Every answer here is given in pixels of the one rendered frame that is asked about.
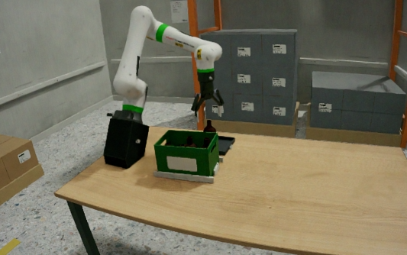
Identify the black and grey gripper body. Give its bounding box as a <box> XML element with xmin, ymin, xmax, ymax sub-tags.
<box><xmin>199</xmin><ymin>82</ymin><xmax>214</xmax><ymax>100</ymax></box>

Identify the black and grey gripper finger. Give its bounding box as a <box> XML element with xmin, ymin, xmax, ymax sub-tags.
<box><xmin>209</xmin><ymin>89</ymin><xmax>224</xmax><ymax>117</ymax></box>
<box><xmin>191</xmin><ymin>93</ymin><xmax>208</xmax><ymax>122</ymax></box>

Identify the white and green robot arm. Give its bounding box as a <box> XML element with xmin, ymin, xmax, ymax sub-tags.
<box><xmin>107</xmin><ymin>6</ymin><xmax>222</xmax><ymax>124</ymax></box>

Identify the green bottle crate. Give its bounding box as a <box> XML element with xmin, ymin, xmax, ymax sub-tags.
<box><xmin>157</xmin><ymin>130</ymin><xmax>219</xmax><ymax>176</ymax></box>

